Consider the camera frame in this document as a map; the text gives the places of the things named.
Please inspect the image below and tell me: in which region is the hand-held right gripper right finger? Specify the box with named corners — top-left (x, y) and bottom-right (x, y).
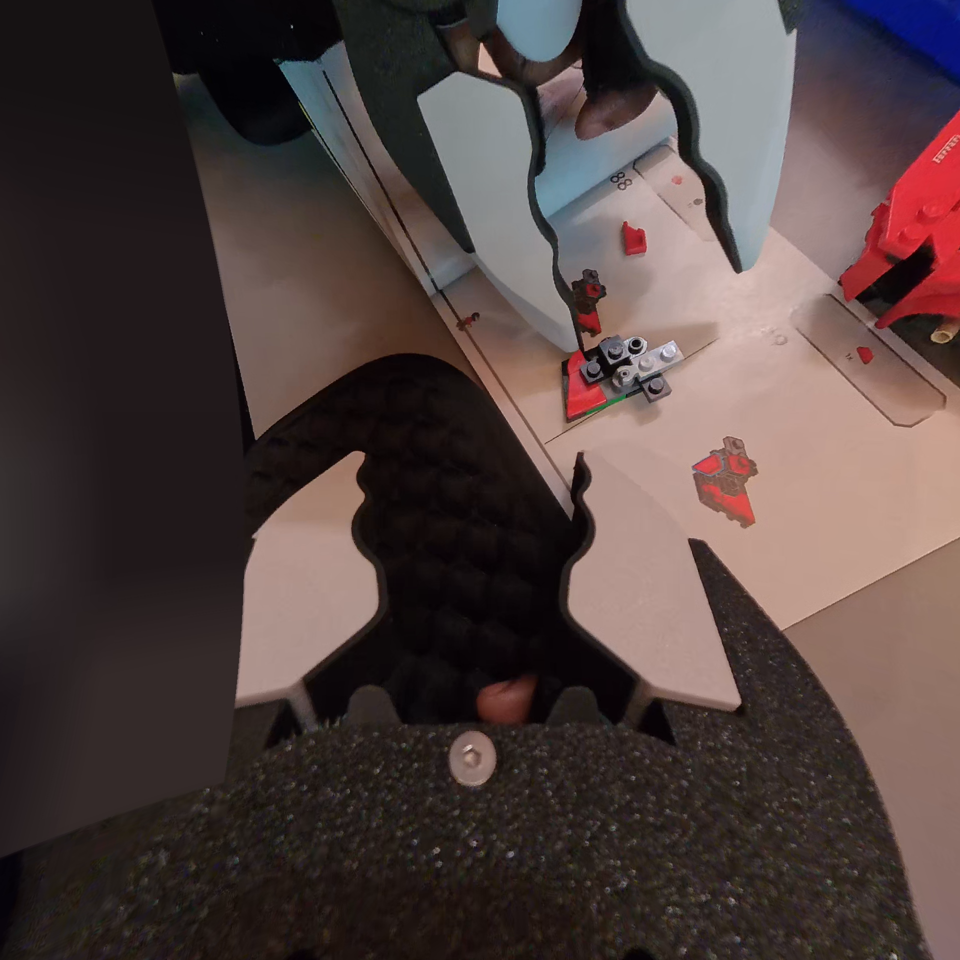
top-left (566, 448), bottom-right (745, 714)

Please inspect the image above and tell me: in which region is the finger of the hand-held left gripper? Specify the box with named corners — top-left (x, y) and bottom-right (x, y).
top-left (333, 0), bottom-right (588, 354)
top-left (626, 0), bottom-right (798, 276)

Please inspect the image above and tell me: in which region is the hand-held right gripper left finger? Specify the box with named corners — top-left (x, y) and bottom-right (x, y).
top-left (234, 450), bottom-right (389, 730)

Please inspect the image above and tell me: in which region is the small red black brick assembly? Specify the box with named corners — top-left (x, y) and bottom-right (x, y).
top-left (562, 333), bottom-right (687, 425)

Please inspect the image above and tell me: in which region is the person's left hand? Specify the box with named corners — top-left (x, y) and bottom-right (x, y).
top-left (468, 22), bottom-right (665, 141)

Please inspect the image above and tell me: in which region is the person's right hand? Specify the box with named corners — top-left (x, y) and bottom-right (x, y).
top-left (476, 673), bottom-right (540, 725)

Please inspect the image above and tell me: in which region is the blue plastic bin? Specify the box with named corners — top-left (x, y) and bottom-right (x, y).
top-left (798, 0), bottom-right (960, 80)

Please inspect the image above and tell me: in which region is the red brick car model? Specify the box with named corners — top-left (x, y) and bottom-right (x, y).
top-left (838, 108), bottom-right (960, 331)

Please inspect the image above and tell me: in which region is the white instruction booklet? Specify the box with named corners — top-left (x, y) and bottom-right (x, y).
top-left (281, 60), bottom-right (960, 631)

